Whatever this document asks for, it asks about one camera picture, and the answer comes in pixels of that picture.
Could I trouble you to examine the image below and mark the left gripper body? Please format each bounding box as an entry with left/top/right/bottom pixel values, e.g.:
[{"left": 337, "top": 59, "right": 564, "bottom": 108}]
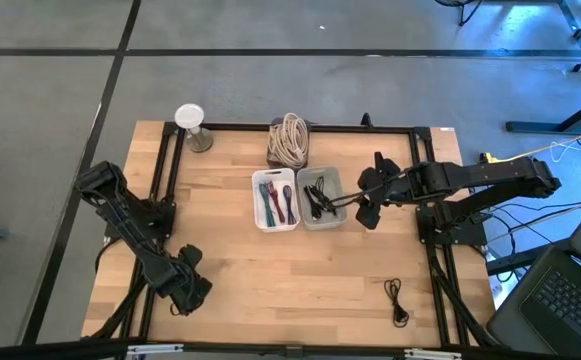
[{"left": 167, "top": 243, "right": 215, "bottom": 317}]

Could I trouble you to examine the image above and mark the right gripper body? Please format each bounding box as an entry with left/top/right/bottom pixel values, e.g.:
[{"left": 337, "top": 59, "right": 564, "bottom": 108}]
[{"left": 355, "top": 151, "right": 414, "bottom": 232}]

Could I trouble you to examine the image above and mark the purple USB cable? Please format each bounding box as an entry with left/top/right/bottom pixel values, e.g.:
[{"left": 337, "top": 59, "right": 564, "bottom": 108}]
[{"left": 282, "top": 184, "right": 297, "bottom": 226}]

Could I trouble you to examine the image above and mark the grey plastic bin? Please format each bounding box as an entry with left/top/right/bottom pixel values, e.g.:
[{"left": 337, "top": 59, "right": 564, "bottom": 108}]
[{"left": 296, "top": 166, "right": 348, "bottom": 231}]

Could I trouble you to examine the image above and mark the white plastic bin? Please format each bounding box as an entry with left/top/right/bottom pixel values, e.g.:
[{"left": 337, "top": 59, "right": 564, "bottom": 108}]
[{"left": 251, "top": 168, "right": 301, "bottom": 234}]

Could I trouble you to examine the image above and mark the dark translucent bin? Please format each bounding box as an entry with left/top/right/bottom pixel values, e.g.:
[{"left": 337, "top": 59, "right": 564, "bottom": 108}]
[{"left": 267, "top": 117, "right": 316, "bottom": 171}]

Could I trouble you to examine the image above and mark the black floor strut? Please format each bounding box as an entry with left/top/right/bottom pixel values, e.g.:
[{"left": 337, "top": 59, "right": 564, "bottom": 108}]
[{"left": 487, "top": 238, "right": 571, "bottom": 277}]

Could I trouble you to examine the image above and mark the black gantry beam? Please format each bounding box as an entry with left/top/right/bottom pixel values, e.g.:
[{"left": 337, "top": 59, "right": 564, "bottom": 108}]
[{"left": 0, "top": 337, "right": 521, "bottom": 360}]

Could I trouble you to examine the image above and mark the black desk foot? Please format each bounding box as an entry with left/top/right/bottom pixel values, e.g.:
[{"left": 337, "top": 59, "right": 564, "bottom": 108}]
[{"left": 505, "top": 89, "right": 581, "bottom": 135}]

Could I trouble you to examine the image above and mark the black floor stand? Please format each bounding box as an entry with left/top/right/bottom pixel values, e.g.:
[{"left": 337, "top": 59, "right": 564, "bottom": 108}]
[{"left": 433, "top": 0, "right": 485, "bottom": 27}]

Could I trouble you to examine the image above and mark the open dark laptop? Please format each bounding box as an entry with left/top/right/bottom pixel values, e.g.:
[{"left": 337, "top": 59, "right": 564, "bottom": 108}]
[{"left": 486, "top": 244, "right": 581, "bottom": 360}]

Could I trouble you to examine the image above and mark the black aluminium table frame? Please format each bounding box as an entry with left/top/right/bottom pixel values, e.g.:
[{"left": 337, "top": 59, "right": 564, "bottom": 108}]
[{"left": 82, "top": 121, "right": 501, "bottom": 351}]

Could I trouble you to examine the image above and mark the silver metal bracket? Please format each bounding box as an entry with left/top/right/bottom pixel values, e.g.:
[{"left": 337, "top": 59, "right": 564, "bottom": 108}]
[
  {"left": 125, "top": 343, "right": 185, "bottom": 359},
  {"left": 403, "top": 348, "right": 464, "bottom": 360}
]

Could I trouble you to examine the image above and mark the yellow extension cord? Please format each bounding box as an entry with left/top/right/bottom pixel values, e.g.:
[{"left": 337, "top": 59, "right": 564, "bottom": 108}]
[{"left": 479, "top": 123, "right": 581, "bottom": 170}]

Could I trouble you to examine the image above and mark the thin black cable bundle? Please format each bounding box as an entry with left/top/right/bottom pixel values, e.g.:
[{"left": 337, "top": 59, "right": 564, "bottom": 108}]
[{"left": 383, "top": 278, "right": 411, "bottom": 330}]

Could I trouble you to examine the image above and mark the white floor cable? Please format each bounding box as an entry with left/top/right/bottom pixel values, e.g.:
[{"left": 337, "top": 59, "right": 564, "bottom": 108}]
[{"left": 549, "top": 139, "right": 581, "bottom": 164}]

